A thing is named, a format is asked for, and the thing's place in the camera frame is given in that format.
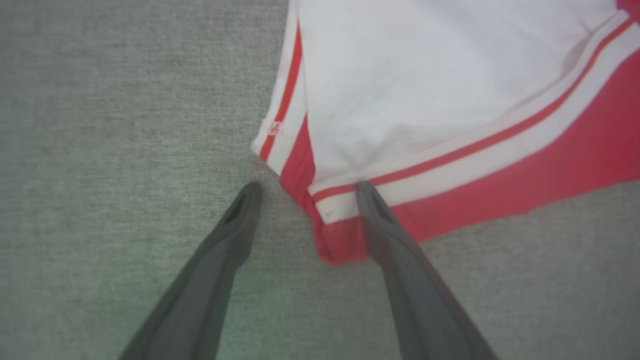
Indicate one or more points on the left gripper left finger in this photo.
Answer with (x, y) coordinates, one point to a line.
(200, 295)

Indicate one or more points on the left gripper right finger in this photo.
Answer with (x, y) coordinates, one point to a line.
(425, 305)

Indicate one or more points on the red and white jersey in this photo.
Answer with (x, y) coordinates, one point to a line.
(425, 100)

